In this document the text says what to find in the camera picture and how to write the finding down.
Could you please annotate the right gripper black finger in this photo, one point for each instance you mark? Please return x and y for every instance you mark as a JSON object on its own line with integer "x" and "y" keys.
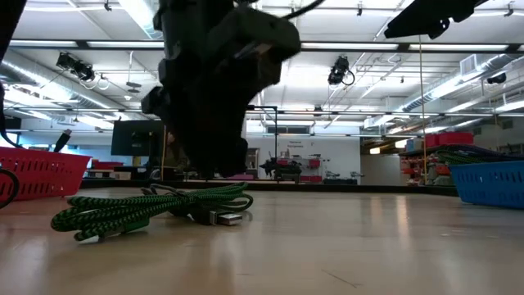
{"x": 409, "y": 18}

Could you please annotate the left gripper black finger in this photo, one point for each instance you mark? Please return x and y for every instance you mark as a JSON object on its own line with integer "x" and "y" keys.
{"x": 202, "y": 155}
{"x": 233, "y": 155}

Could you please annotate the black background robot arm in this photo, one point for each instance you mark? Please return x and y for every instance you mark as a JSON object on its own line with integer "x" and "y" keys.
{"x": 282, "y": 168}

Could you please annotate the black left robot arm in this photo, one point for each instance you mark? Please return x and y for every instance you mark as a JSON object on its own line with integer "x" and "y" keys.
{"x": 8, "y": 20}

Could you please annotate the person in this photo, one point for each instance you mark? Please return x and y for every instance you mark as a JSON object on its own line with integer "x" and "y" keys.
{"x": 177, "y": 157}

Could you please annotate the long ceiling light strip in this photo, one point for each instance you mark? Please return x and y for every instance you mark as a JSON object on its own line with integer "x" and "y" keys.
{"x": 348, "y": 46}
{"x": 123, "y": 44}
{"x": 41, "y": 43}
{"x": 458, "y": 47}

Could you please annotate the black monitor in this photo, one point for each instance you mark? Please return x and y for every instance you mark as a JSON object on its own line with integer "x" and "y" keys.
{"x": 135, "y": 137}

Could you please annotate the red storage bins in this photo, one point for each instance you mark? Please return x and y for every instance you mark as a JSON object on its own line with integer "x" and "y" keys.
{"x": 450, "y": 139}

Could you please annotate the red plastic basket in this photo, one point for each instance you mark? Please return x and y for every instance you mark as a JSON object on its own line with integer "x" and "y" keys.
{"x": 49, "y": 176}

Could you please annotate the blue plastic basket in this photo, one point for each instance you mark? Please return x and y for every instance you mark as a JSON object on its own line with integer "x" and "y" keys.
{"x": 491, "y": 184}

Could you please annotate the silver ventilation duct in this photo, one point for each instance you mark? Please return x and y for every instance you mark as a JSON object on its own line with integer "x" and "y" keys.
{"x": 41, "y": 82}
{"x": 450, "y": 88}

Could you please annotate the black ceiling-hung camera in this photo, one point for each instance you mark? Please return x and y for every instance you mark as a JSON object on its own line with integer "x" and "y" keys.
{"x": 75, "y": 65}
{"x": 497, "y": 78}
{"x": 339, "y": 69}

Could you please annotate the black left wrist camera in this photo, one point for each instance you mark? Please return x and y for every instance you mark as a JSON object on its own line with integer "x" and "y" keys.
{"x": 270, "y": 33}

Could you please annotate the black aluminium table frame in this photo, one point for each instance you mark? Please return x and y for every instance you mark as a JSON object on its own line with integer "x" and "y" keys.
{"x": 327, "y": 187}

